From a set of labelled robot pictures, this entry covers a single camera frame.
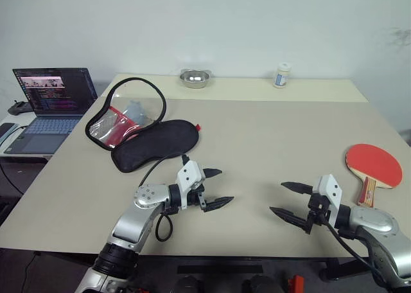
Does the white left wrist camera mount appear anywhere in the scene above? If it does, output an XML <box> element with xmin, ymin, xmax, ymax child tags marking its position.
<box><xmin>175</xmin><ymin>160</ymin><xmax>207</xmax><ymax>210</ymax></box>

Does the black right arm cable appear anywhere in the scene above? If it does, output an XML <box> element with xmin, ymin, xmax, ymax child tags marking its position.
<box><xmin>317</xmin><ymin>211</ymin><xmax>391</xmax><ymax>286</ymax></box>

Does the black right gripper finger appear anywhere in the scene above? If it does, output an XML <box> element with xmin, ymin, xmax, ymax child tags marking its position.
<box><xmin>269</xmin><ymin>206</ymin><xmax>313</xmax><ymax>236</ymax></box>
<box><xmin>280</xmin><ymin>181</ymin><xmax>314</xmax><ymax>196</ymax></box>

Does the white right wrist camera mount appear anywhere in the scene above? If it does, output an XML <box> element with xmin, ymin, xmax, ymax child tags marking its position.
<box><xmin>316</xmin><ymin>173</ymin><xmax>344</xmax><ymax>229</ymax></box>

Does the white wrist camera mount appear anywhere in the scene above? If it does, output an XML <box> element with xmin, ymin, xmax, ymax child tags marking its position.
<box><xmin>175</xmin><ymin>160</ymin><xmax>207</xmax><ymax>210</ymax></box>
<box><xmin>316</xmin><ymin>173</ymin><xmax>344</xmax><ymax>229</ymax></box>

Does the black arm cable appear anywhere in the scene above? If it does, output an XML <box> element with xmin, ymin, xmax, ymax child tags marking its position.
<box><xmin>317</xmin><ymin>211</ymin><xmax>391</xmax><ymax>286</ymax></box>
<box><xmin>138</xmin><ymin>154</ymin><xmax>190</xmax><ymax>242</ymax></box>

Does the open grey laptop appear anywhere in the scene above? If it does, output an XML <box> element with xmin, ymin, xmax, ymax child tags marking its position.
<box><xmin>1</xmin><ymin>67</ymin><xmax>98</xmax><ymax>155</ymax></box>

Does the black table leg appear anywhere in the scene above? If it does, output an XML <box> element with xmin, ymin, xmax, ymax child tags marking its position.
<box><xmin>319</xmin><ymin>257</ymin><xmax>373</xmax><ymax>281</ymax></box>

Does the black laptop power cable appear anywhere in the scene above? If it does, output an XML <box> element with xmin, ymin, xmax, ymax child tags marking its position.
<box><xmin>0</xmin><ymin>124</ymin><xmax>31</xmax><ymax>196</ymax></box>

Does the black phone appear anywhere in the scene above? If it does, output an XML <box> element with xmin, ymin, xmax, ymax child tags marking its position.
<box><xmin>0</xmin><ymin>122</ymin><xmax>20</xmax><ymax>143</ymax></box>

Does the black table crossbar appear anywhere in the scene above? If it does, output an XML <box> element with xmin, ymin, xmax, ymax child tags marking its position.
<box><xmin>177</xmin><ymin>264</ymin><xmax>263</xmax><ymax>275</ymax></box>

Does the stainless steel bowl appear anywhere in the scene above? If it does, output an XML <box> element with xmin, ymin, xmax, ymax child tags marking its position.
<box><xmin>179</xmin><ymin>68</ymin><xmax>213</xmax><ymax>89</ymax></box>

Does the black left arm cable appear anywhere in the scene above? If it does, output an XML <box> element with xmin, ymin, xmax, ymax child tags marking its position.
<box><xmin>138</xmin><ymin>154</ymin><xmax>190</xmax><ymax>242</ymax></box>

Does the white jar with blue label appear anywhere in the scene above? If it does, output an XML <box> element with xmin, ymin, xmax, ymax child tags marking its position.
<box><xmin>273</xmin><ymin>62</ymin><xmax>293</xmax><ymax>89</ymax></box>

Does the red table tennis paddle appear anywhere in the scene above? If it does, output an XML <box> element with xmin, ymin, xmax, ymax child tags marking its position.
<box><xmin>345</xmin><ymin>143</ymin><xmax>403</xmax><ymax>208</ymax></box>

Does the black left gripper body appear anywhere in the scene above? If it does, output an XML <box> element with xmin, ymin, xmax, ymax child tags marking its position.
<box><xmin>187</xmin><ymin>182</ymin><xmax>207</xmax><ymax>209</ymax></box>

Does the black handheld controller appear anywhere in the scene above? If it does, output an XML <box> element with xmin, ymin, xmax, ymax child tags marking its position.
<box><xmin>6</xmin><ymin>100</ymin><xmax>33</xmax><ymax>116</ymax></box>

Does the small red object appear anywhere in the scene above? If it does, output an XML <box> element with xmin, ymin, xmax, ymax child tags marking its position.
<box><xmin>287</xmin><ymin>274</ymin><xmax>304</xmax><ymax>293</ymax></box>

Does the black red paddle case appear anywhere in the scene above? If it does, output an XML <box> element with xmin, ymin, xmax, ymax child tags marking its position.
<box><xmin>85</xmin><ymin>76</ymin><xmax>202</xmax><ymax>173</ymax></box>

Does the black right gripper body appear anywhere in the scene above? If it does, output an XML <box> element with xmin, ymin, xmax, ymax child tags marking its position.
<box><xmin>307</xmin><ymin>191</ymin><xmax>331</xmax><ymax>226</ymax></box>

